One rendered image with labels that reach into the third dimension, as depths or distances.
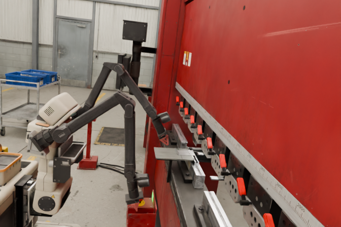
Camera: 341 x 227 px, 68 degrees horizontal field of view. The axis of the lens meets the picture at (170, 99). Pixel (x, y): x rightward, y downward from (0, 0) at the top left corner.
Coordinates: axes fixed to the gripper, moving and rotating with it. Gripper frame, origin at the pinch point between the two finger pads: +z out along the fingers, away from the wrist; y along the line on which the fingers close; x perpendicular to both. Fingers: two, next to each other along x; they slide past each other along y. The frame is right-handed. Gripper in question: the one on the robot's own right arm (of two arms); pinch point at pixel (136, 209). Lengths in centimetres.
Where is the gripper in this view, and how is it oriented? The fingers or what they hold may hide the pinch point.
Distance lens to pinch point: 162.8
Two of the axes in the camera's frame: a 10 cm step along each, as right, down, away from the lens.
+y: 9.8, -1.5, 1.4
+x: -1.7, -2.2, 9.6
